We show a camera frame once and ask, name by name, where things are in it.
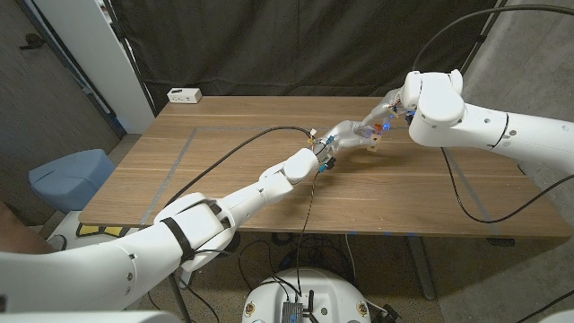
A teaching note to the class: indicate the wooden block with holes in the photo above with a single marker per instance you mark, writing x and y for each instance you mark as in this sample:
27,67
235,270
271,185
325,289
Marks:
374,144

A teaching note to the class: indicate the white power strip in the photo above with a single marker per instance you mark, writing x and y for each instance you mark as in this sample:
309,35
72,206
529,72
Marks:
184,95

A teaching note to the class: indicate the grey electronics box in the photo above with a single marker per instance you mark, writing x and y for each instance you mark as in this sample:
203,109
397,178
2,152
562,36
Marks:
292,313

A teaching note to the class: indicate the black round disc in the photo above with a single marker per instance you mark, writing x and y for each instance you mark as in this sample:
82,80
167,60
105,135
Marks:
234,244

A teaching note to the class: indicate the wooden screw with red head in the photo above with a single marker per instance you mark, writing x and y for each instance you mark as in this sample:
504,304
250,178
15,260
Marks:
378,128

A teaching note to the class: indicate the black backdrop curtain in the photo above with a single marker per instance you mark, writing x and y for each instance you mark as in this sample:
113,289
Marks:
291,45

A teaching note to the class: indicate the grey table leg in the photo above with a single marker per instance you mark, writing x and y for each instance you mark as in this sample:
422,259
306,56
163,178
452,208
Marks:
421,269

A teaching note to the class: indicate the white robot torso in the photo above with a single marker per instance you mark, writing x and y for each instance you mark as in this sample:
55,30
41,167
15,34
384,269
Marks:
332,296

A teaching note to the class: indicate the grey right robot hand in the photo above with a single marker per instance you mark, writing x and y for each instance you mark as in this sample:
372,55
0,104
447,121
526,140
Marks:
390,110

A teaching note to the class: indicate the white table leg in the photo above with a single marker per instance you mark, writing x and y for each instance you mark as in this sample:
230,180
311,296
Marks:
187,279

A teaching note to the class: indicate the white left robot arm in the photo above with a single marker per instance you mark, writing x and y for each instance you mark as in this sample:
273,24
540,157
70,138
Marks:
134,264

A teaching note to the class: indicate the blue padded stool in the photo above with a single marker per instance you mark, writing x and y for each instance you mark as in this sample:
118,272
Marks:
72,179

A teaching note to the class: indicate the person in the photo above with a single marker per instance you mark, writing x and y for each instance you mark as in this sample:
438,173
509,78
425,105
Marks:
18,242

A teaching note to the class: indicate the black backdrop stand pole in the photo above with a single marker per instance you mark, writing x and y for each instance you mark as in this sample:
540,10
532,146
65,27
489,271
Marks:
482,38
134,58

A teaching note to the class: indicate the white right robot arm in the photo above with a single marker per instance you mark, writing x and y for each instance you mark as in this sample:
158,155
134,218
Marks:
493,125

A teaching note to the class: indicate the yellow black striped base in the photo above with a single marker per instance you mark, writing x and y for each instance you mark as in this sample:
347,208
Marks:
96,229

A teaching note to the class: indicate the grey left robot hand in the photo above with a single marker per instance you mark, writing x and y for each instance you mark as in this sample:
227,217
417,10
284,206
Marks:
346,133

